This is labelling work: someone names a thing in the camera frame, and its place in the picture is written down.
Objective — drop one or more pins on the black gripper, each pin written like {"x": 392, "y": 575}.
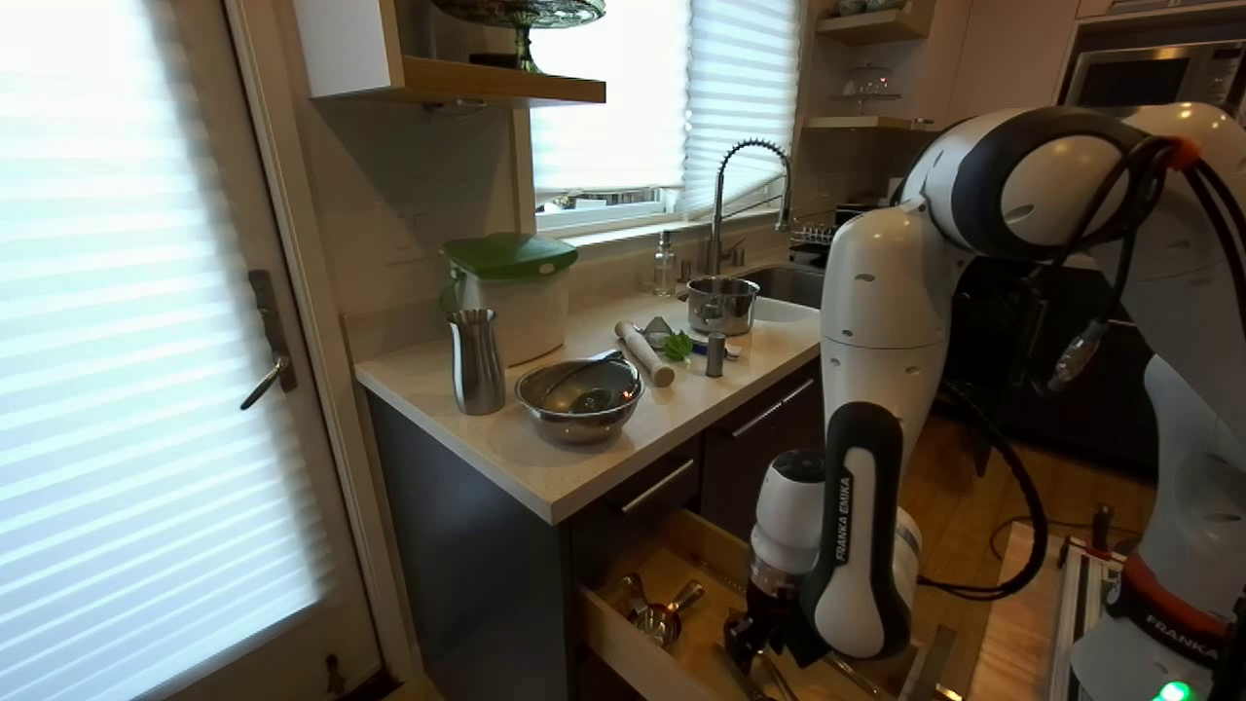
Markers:
{"x": 766, "y": 644}

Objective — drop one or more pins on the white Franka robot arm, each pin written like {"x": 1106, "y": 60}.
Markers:
{"x": 882, "y": 296}

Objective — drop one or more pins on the open wooden drawer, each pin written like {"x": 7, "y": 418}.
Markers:
{"x": 677, "y": 662}

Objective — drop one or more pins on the stainless steel pot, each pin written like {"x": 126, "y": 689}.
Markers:
{"x": 722, "y": 308}

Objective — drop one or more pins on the metal measuring cups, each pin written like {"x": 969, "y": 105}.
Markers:
{"x": 665, "y": 610}

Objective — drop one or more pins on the wooden platform board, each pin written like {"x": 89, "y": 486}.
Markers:
{"x": 1019, "y": 648}

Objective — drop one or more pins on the tall steel shaker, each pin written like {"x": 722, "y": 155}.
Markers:
{"x": 716, "y": 356}

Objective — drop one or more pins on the dark base cabinet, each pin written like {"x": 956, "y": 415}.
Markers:
{"x": 481, "y": 569}

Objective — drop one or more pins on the stainless steel bowl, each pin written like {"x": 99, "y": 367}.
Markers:
{"x": 581, "y": 397}

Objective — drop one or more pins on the green scrubber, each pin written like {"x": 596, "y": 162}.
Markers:
{"x": 670, "y": 343}

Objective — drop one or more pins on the dark background cabinet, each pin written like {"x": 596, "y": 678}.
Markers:
{"x": 997, "y": 336}

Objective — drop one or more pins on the clear soap bottle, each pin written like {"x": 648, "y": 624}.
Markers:
{"x": 665, "y": 265}

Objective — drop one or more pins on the stainless steel pitcher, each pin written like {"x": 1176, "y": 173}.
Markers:
{"x": 478, "y": 364}

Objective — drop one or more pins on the white bin with green lid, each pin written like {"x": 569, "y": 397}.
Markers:
{"x": 529, "y": 306}

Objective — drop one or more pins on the tall chrome arc faucet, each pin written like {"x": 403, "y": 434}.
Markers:
{"x": 717, "y": 214}

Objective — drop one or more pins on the kitchen window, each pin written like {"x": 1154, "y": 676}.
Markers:
{"x": 648, "y": 101}

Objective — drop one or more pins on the glass cake stand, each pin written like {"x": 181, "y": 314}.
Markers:
{"x": 520, "y": 14}

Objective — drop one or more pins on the steel microwave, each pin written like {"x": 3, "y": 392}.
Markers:
{"x": 1152, "y": 75}

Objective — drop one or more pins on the door with white blinds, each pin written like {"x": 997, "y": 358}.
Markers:
{"x": 143, "y": 336}

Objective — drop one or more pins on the white upper cabinet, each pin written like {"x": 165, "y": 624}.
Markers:
{"x": 343, "y": 43}

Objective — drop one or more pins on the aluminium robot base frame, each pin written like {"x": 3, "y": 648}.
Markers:
{"x": 1102, "y": 635}

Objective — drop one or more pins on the wall shelves with glasses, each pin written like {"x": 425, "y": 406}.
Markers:
{"x": 867, "y": 64}

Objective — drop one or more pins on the wooden wall shelf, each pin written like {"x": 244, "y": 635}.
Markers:
{"x": 499, "y": 82}

